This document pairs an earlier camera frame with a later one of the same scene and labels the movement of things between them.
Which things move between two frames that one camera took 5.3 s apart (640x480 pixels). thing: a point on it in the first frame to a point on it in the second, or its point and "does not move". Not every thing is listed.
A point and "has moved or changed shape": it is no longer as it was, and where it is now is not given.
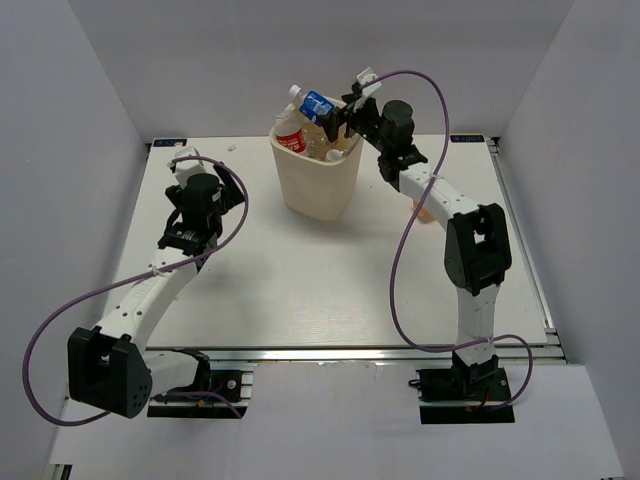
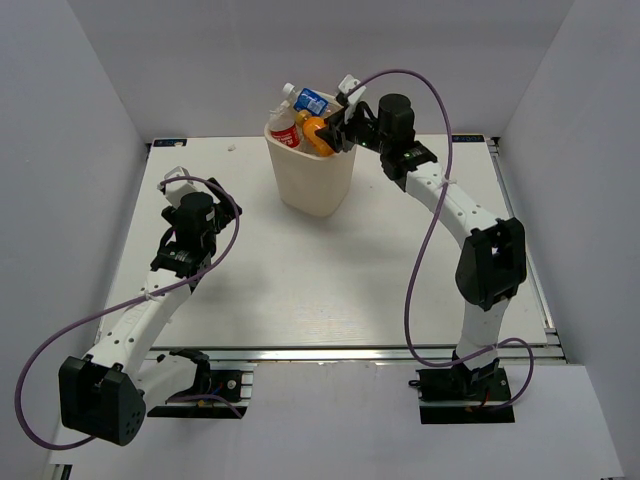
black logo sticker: (168, 143) does not move
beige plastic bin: (314, 186) does not move
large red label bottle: (289, 130) has moved or changed shape
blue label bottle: (312, 105) has moved or changed shape
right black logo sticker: (466, 138) does not move
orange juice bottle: (424, 215) to (310, 126)
